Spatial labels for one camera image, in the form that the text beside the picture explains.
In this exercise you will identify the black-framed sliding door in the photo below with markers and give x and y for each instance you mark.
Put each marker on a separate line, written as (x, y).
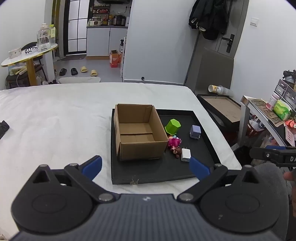
(66, 27)

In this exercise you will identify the grey drawer organizer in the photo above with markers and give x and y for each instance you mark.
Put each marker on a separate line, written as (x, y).
(285, 90)

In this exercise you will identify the green wipes pack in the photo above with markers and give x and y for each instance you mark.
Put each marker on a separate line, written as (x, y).
(282, 110)

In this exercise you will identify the metal-frame side desk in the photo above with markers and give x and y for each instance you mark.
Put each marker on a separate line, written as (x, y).
(263, 115)

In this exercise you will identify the glass jar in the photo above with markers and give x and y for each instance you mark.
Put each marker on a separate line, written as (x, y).
(44, 38)

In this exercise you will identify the dark grey door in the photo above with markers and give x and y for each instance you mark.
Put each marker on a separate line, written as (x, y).
(237, 18)

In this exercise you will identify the white shelf rack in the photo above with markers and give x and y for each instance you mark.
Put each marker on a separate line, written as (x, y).
(122, 58)

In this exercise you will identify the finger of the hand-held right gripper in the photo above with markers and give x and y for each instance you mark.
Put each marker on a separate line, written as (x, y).
(263, 154)

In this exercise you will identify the green hexagonal cup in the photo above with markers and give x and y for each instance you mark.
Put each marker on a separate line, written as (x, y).
(172, 127)

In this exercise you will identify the white light switch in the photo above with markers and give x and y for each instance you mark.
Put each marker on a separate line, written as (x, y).
(254, 21)

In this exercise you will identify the grey padded panel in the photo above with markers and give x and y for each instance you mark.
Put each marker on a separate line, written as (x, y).
(212, 69)

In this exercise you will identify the round gold-edged table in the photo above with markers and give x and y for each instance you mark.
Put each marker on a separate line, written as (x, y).
(23, 60)

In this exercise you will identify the black cardboard-lined tray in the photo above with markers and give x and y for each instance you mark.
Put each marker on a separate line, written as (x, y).
(222, 109)

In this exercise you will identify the pink toy figure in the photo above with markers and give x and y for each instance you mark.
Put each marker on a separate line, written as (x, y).
(174, 142)

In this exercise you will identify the purple cube toy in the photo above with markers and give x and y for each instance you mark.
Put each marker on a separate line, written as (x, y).
(195, 132)

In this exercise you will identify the paper cup stack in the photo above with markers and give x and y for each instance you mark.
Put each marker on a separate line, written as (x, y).
(220, 90)

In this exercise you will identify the white floor mat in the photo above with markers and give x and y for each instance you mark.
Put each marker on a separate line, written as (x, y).
(78, 80)

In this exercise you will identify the orange box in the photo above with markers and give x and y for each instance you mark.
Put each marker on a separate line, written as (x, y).
(115, 59)

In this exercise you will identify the cardboard box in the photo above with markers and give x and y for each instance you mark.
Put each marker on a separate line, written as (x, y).
(138, 150)

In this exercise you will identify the black slipper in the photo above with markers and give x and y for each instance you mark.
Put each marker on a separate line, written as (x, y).
(63, 72)
(74, 71)

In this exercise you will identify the person's right hand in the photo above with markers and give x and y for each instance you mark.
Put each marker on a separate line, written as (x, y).
(288, 176)

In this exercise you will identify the brown-haired doll figure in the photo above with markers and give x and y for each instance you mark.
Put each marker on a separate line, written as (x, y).
(177, 151)

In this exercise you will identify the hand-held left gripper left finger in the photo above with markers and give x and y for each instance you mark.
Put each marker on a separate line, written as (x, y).
(92, 166)

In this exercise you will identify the white charger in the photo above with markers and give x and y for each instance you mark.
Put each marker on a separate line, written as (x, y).
(185, 155)

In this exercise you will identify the yellow slipper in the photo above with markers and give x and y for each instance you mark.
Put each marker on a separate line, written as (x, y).
(84, 69)
(93, 73)

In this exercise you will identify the pink bottle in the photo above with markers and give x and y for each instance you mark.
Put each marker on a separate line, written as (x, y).
(271, 102)

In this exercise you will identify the small white box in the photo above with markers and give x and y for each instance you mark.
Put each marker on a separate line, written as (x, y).
(15, 52)

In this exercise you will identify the black hair claw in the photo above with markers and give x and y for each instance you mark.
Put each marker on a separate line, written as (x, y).
(30, 50)

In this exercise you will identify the white kitchen cabinet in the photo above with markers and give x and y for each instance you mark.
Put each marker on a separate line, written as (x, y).
(101, 41)

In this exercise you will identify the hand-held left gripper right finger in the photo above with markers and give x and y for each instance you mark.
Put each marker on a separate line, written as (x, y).
(199, 168)

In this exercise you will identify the black hanging jackets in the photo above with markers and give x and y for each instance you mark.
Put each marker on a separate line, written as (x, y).
(208, 16)

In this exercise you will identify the dark doormat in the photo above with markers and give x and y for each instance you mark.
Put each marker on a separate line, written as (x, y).
(74, 57)

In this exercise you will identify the yellow-label bottle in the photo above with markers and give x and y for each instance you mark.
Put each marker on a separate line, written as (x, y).
(53, 31)

